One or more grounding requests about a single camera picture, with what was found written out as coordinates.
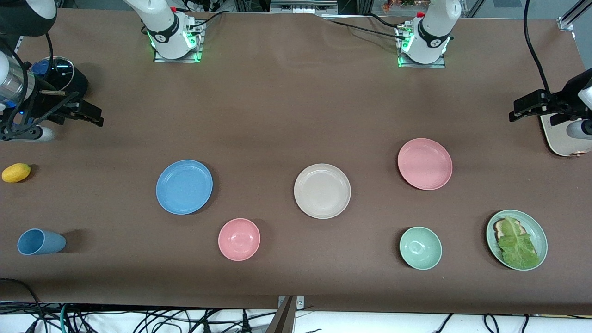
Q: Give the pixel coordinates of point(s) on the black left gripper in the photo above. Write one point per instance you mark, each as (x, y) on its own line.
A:
(561, 102)

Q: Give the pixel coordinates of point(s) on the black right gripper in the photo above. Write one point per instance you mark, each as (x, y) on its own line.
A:
(54, 102)

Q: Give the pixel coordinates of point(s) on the pink plate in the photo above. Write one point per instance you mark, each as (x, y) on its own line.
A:
(424, 164)

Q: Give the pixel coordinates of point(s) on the blue plate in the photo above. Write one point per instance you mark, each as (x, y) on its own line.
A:
(184, 187)

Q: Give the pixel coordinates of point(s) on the beige rounded appliance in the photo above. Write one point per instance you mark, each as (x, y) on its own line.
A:
(562, 143)

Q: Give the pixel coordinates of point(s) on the glass lid blue knob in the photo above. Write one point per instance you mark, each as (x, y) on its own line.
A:
(60, 69)

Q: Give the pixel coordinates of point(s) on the yellow lemon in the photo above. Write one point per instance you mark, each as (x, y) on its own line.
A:
(16, 173)

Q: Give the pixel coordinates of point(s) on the toast bread slice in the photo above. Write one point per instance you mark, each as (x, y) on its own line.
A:
(498, 226)

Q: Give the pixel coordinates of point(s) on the mint green plate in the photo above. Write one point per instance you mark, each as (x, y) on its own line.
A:
(535, 231)

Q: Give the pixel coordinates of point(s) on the blue cup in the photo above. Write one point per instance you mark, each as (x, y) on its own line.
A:
(41, 242)

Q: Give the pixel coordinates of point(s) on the green lettuce leaf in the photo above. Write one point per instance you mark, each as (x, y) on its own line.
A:
(515, 245)

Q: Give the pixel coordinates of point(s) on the mint green bowl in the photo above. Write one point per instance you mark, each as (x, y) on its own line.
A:
(420, 248)

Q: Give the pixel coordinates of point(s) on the brown table cover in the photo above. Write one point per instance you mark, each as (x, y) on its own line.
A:
(277, 115)

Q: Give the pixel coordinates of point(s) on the pink bowl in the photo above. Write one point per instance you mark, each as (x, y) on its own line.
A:
(239, 239)

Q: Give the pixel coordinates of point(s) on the beige plate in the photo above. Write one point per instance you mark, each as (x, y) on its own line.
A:
(322, 191)

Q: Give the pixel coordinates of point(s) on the grey pole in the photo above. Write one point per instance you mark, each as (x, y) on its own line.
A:
(283, 321)

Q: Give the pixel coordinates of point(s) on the aluminium frame profile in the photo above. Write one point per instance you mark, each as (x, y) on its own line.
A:
(573, 16)

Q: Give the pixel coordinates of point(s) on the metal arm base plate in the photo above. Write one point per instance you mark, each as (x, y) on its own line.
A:
(434, 65)
(200, 54)

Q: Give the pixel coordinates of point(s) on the grey metal frame bar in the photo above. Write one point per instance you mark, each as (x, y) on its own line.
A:
(300, 5)

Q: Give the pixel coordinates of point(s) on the small metal bracket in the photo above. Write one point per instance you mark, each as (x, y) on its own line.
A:
(300, 303)

